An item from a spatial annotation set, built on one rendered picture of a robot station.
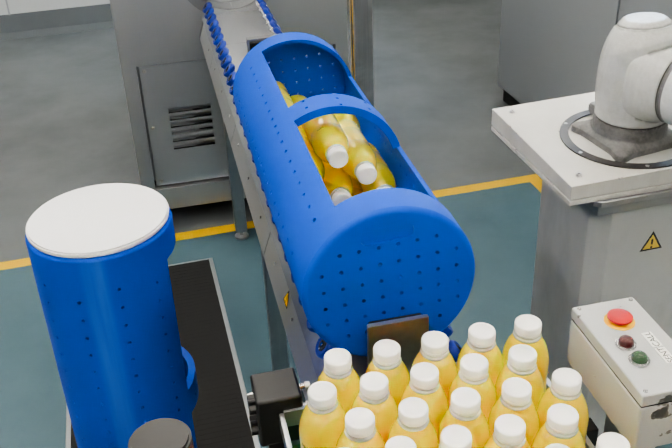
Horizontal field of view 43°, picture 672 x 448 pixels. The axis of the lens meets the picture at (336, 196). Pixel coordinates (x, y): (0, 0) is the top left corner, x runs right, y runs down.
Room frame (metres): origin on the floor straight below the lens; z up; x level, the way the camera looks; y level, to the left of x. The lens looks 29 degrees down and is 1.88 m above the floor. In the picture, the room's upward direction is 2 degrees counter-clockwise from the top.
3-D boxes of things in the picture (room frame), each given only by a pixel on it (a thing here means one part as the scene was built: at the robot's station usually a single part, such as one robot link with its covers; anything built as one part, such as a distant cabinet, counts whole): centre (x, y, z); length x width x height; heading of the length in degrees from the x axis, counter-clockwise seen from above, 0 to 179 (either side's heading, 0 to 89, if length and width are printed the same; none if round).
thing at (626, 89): (1.68, -0.65, 1.22); 0.18 x 0.16 x 0.22; 35
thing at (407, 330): (1.08, -0.09, 0.99); 0.10 x 0.02 x 0.12; 102
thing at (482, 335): (0.98, -0.20, 1.09); 0.04 x 0.04 x 0.02
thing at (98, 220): (1.48, 0.47, 1.03); 0.28 x 0.28 x 0.01
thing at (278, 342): (2.10, 0.20, 0.31); 0.06 x 0.06 x 0.63; 12
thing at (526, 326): (1.00, -0.27, 1.09); 0.04 x 0.04 x 0.02
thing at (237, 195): (3.06, 0.40, 0.31); 0.06 x 0.06 x 0.63; 12
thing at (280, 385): (1.00, 0.10, 0.95); 0.10 x 0.07 x 0.10; 102
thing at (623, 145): (1.71, -0.64, 1.08); 0.22 x 0.18 x 0.06; 21
